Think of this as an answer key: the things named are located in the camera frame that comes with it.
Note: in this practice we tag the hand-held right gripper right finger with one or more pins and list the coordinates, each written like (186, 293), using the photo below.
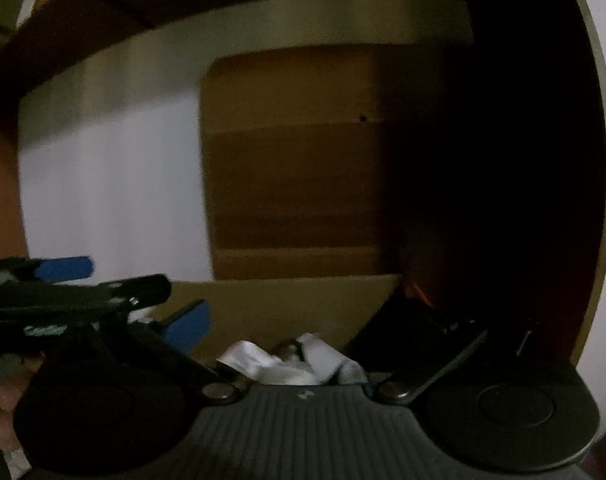
(423, 340)

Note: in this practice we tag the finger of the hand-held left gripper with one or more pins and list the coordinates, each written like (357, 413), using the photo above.
(63, 268)
(108, 296)

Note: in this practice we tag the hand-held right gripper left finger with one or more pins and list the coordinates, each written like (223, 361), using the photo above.
(188, 327)

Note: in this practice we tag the white cloth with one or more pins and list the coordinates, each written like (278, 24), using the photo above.
(278, 360)

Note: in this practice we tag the person's left hand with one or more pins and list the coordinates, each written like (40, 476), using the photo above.
(5, 397)

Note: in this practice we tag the brown wooden side panel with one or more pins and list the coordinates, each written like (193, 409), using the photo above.
(0, 185)

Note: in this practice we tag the dark wooden shelf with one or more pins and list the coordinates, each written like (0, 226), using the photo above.
(108, 15)

